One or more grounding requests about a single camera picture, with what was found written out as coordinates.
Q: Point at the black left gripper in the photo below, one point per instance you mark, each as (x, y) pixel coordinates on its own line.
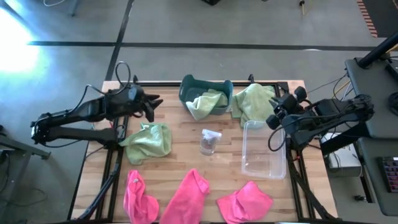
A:
(135, 101)

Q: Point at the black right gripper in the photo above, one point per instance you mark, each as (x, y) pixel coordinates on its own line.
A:
(289, 105)

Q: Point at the green microfiber towel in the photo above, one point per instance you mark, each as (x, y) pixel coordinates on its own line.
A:
(205, 104)
(252, 102)
(149, 143)

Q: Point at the pink microfiber towel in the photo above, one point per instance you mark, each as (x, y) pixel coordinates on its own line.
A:
(138, 202)
(188, 199)
(245, 203)

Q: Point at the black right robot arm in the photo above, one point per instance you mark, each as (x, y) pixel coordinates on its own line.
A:
(335, 113)

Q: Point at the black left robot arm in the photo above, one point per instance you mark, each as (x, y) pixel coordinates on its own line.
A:
(77, 110)

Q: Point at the black table clamp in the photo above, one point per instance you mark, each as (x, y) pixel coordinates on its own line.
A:
(135, 78)
(250, 78)

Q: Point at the teal plastic basket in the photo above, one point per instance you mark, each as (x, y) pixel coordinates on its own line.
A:
(189, 85)

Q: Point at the clear plastic bin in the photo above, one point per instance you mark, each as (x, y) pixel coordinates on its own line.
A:
(264, 155)

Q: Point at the gray electronics box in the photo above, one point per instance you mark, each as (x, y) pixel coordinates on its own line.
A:
(342, 158)

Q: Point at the gray desk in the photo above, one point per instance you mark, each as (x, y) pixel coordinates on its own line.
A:
(373, 90)
(370, 186)

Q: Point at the black keyboard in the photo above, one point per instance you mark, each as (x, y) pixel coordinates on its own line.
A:
(390, 174)

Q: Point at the black floor mat orange edge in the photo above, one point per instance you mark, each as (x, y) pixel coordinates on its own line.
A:
(385, 15)

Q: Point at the gray metal stand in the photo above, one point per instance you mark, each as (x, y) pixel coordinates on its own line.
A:
(18, 146)

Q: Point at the black round post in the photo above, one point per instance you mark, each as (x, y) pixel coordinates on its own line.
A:
(377, 51)

